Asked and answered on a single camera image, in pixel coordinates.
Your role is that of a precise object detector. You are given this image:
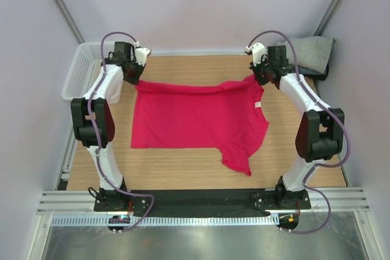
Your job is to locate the left aluminium corner post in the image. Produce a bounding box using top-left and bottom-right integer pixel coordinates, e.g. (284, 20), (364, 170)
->
(53, 0), (85, 44)

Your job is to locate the aluminium frame rail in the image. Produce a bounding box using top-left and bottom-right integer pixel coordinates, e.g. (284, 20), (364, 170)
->
(37, 187), (369, 218)

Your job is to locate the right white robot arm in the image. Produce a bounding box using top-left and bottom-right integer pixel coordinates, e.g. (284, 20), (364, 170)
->
(246, 43), (344, 210)

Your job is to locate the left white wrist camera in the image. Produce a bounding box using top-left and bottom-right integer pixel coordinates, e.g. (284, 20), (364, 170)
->
(133, 41), (151, 68)

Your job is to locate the grey folded t-shirt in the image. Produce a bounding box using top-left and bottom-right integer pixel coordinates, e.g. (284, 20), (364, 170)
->
(290, 36), (336, 73)

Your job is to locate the dark blue folded t-shirt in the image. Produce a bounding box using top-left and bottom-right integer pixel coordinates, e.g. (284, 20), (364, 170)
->
(298, 64), (329, 81)

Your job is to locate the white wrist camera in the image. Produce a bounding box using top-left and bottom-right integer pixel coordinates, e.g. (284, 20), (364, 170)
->
(133, 41), (151, 68)
(244, 43), (267, 66)

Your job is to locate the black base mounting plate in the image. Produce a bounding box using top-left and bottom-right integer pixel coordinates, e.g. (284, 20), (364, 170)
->
(88, 188), (311, 213)

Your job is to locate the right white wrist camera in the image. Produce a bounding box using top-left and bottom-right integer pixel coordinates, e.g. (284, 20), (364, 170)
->
(244, 43), (267, 66)

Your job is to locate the white slotted cable duct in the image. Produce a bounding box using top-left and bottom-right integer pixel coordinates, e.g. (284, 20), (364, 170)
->
(51, 214), (279, 228)

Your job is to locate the white plastic basket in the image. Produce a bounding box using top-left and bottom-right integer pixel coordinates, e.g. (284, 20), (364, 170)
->
(62, 41), (123, 104)

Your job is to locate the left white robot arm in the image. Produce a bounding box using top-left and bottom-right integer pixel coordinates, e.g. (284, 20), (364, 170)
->
(71, 41), (151, 211)

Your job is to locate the red t-shirt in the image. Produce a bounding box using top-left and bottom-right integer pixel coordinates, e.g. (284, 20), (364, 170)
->
(131, 76), (269, 176)

